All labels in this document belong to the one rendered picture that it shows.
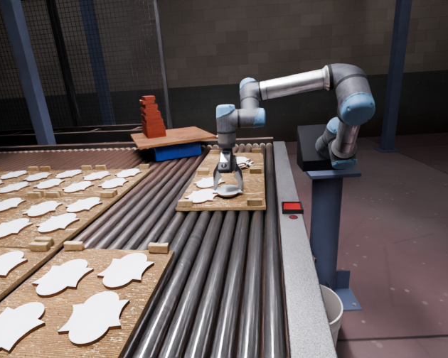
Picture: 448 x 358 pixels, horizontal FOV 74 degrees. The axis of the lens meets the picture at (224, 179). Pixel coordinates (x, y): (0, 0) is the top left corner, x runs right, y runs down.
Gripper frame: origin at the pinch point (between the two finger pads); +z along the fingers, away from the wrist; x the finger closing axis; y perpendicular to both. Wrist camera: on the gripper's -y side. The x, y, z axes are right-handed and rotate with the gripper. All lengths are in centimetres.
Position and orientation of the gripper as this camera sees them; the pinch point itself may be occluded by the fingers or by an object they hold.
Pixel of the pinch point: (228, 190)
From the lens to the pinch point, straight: 127.2
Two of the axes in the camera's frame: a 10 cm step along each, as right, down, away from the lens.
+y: 1.0, -3.1, 9.5
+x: -9.9, 0.1, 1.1
